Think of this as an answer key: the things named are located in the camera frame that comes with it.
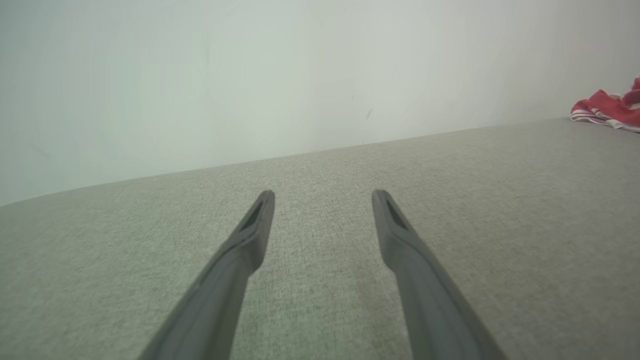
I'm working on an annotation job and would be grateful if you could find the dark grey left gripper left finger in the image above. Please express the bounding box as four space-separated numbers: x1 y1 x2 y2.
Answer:
137 190 276 360

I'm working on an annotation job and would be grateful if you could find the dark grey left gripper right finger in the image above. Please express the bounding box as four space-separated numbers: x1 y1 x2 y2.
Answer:
372 189 508 360

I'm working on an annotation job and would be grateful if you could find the red Bulls basketball jersey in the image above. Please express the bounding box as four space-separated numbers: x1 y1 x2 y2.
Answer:
570 89 640 134

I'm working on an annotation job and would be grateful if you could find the grey fabric sofa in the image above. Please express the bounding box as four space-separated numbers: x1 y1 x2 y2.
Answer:
0 117 640 360

